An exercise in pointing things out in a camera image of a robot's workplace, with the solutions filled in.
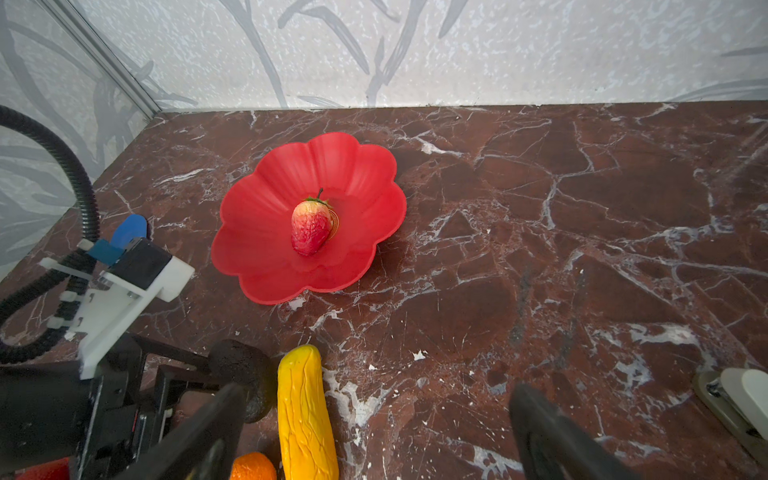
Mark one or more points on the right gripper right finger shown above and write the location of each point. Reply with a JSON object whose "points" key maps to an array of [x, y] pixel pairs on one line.
{"points": [[552, 446]]}

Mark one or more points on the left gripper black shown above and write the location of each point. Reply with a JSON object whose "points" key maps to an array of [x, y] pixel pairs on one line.
{"points": [[102, 424]]}

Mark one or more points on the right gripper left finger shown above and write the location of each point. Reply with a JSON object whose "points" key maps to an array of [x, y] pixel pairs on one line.
{"points": [[203, 447]]}

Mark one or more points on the small fake orange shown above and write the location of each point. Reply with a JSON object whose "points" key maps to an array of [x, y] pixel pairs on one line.
{"points": [[253, 466]]}

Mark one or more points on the dark fake avocado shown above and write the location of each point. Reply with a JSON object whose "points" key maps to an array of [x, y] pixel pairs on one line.
{"points": [[250, 368]]}

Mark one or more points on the yellow orange fake squash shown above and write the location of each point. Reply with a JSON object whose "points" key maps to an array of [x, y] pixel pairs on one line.
{"points": [[305, 432]]}

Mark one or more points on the fake strawberry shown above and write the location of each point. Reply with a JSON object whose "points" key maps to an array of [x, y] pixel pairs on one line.
{"points": [[313, 222]]}

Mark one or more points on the red flower-shaped fruit bowl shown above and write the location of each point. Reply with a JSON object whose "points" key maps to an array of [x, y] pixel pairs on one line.
{"points": [[253, 243]]}

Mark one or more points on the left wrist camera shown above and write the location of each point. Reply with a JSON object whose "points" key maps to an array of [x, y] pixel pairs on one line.
{"points": [[134, 277]]}

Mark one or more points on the blue toy trowel wooden handle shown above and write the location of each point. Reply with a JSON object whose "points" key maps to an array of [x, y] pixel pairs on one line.
{"points": [[132, 228]]}

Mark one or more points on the white handled tool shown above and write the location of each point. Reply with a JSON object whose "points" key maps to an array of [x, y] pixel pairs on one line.
{"points": [[738, 398]]}

